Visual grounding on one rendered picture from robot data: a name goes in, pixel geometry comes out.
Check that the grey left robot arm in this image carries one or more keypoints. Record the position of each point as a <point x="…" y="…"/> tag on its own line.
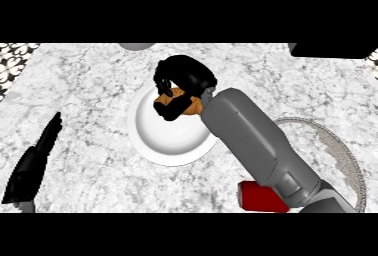
<point x="28" y="207"/>

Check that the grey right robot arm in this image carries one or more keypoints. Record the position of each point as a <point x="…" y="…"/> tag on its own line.
<point x="256" y="140"/>

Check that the black white patterned tile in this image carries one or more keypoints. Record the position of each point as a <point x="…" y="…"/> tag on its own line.
<point x="14" y="63"/>
<point x="373" y="58"/>

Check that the grey round object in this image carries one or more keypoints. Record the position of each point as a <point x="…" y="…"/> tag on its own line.
<point x="137" y="46"/>

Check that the red block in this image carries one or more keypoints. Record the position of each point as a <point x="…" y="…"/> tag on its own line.
<point x="261" y="197"/>

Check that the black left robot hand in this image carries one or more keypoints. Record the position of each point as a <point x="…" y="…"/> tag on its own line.
<point x="30" y="166"/>

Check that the brown croissant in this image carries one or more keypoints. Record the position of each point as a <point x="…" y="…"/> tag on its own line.
<point x="193" y="106"/>

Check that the black appliance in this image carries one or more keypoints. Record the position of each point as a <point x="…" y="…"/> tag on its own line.
<point x="332" y="50"/>

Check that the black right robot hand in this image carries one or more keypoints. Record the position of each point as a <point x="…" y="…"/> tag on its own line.
<point x="190" y="73"/>

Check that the white round plate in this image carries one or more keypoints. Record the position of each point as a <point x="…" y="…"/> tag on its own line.
<point x="168" y="140"/>

